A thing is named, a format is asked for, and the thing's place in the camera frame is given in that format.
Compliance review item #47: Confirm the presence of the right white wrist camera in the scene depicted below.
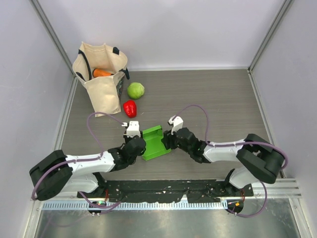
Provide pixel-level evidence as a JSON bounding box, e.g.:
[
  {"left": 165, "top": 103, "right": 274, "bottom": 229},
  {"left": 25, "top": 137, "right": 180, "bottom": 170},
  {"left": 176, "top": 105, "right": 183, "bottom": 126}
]
[{"left": 168, "top": 115, "right": 183, "bottom": 134}]

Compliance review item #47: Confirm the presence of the white slotted cable duct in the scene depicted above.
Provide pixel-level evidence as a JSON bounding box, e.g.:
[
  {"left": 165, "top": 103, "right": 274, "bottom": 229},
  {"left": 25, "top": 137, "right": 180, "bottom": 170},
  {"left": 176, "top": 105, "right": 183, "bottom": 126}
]
[{"left": 42, "top": 200, "right": 228, "bottom": 211}]

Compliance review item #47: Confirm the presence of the purple cable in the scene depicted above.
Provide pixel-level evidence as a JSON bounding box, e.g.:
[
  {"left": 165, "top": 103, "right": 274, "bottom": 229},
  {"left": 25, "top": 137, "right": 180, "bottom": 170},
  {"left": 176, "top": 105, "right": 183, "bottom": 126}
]
[
  {"left": 170, "top": 104, "right": 289, "bottom": 219},
  {"left": 31, "top": 112, "right": 128, "bottom": 214}
]

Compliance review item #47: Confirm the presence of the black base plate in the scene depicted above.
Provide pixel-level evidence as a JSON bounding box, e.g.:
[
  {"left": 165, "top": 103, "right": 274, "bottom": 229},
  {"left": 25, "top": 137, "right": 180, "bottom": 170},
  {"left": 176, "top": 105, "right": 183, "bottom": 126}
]
[{"left": 84, "top": 179, "right": 254, "bottom": 203}]

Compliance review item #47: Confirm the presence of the green cabbage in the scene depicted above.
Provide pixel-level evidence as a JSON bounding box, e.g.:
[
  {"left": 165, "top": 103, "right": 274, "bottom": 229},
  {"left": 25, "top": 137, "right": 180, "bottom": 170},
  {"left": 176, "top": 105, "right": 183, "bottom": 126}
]
[{"left": 127, "top": 82, "right": 145, "bottom": 99}]

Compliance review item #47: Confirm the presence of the green paper box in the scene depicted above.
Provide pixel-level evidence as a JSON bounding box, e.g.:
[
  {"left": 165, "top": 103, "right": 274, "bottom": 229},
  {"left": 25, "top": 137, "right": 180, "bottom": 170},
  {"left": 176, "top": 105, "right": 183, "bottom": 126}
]
[{"left": 142, "top": 125, "right": 171, "bottom": 161}]

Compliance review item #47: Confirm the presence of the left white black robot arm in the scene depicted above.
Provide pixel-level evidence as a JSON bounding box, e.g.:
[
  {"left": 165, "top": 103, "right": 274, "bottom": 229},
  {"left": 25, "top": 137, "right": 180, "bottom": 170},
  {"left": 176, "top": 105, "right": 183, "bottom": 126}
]
[{"left": 29, "top": 136, "right": 146, "bottom": 201}]

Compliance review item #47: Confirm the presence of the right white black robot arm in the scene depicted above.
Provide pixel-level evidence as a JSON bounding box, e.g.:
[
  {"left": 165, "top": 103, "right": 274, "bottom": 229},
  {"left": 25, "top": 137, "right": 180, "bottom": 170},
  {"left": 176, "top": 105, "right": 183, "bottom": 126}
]
[{"left": 161, "top": 127, "right": 288, "bottom": 196}]

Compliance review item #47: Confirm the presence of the orange carrot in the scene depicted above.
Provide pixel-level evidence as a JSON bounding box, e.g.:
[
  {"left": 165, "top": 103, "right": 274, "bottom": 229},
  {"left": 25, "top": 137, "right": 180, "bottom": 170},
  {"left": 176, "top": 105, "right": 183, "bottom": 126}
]
[{"left": 93, "top": 68, "right": 113, "bottom": 77}]

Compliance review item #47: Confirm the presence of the beige canvas tote bag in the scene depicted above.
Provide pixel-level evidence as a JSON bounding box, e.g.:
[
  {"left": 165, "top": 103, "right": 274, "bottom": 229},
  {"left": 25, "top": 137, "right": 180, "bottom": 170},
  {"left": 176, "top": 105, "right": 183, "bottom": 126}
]
[{"left": 72, "top": 42, "right": 130, "bottom": 115}]

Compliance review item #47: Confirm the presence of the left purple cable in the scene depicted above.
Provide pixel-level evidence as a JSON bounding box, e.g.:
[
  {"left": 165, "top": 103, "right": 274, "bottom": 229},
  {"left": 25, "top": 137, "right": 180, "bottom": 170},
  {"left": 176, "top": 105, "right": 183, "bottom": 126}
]
[{"left": 31, "top": 112, "right": 128, "bottom": 214}]

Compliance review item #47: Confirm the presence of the red bell pepper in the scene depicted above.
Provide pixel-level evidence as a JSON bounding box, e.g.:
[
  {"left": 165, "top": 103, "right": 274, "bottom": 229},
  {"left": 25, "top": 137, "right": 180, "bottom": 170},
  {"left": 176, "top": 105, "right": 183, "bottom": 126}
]
[{"left": 123, "top": 100, "right": 137, "bottom": 118}]

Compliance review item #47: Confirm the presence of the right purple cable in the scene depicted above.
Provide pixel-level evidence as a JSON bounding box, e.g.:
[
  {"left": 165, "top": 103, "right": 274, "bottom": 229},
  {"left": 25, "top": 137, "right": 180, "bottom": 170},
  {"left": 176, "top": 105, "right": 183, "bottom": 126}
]
[{"left": 170, "top": 104, "right": 289, "bottom": 219}]

